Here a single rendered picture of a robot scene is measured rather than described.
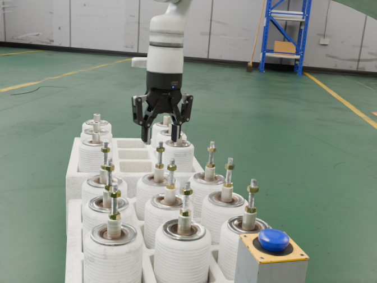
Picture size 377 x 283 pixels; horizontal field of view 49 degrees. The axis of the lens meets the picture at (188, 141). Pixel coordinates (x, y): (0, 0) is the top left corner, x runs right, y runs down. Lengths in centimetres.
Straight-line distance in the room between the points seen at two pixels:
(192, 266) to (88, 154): 56
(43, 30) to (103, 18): 110
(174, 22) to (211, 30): 624
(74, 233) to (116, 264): 21
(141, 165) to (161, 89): 48
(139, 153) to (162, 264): 73
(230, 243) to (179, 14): 45
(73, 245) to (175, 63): 40
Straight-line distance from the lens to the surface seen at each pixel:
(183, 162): 120
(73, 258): 79
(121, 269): 69
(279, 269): 56
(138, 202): 94
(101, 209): 79
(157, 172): 92
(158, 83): 85
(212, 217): 83
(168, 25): 84
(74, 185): 117
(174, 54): 85
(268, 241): 56
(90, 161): 118
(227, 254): 75
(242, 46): 707
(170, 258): 71
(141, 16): 728
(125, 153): 140
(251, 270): 57
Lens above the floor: 59
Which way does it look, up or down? 15 degrees down
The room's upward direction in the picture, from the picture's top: 4 degrees clockwise
